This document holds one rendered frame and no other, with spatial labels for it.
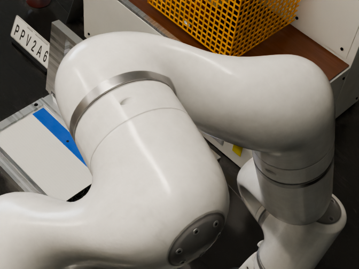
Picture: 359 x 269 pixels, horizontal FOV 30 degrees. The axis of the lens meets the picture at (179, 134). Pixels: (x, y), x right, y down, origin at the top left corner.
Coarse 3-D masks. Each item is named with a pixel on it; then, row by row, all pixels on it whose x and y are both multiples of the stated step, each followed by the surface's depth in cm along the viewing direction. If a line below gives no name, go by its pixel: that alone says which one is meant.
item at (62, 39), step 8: (56, 24) 129; (56, 32) 130; (64, 32) 128; (72, 32) 128; (56, 40) 131; (64, 40) 129; (72, 40) 127; (80, 40) 127; (56, 48) 132; (64, 48) 130; (56, 56) 133; (64, 56) 131; (48, 64) 136; (56, 64) 134; (48, 72) 138; (56, 72) 135; (48, 80) 139; (48, 88) 140
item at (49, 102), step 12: (48, 96) 143; (24, 108) 140; (36, 108) 140; (48, 108) 140; (12, 120) 138; (60, 120) 139; (0, 156) 132; (0, 168) 131; (12, 168) 130; (12, 180) 129; (24, 180) 129; (36, 192) 127
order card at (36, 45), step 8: (16, 16) 152; (16, 24) 152; (24, 24) 151; (16, 32) 153; (24, 32) 151; (32, 32) 150; (16, 40) 154; (24, 40) 152; (32, 40) 150; (40, 40) 149; (24, 48) 152; (32, 48) 151; (40, 48) 149; (48, 48) 147; (40, 56) 150; (48, 56) 148
